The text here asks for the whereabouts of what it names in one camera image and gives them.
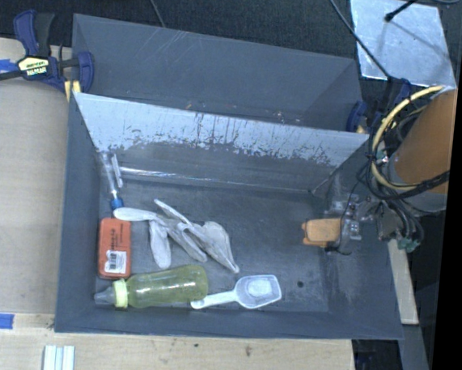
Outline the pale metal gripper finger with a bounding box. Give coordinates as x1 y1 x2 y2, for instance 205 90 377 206
324 236 355 257
324 197 352 223

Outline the orange block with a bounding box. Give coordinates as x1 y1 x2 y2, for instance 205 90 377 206
299 214 343 249

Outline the grey metal bin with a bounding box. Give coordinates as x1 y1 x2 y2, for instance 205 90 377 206
42 12 433 367

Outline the clear white plastic scoop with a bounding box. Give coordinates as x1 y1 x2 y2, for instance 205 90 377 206
189 266 285 318

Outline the yellow-green baby bottle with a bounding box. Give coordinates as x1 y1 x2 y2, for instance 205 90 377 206
92 254 212 317

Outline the white plastic spoon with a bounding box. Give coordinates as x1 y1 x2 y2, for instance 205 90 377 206
112 206 159 224

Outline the clear syringe with blue tip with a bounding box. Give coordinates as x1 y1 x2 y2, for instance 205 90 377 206
95 151 130 212

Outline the orange-red box with barcode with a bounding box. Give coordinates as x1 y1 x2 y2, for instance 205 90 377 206
94 215 138 282

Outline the pale wood board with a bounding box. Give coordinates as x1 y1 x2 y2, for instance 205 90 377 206
0 75 79 319

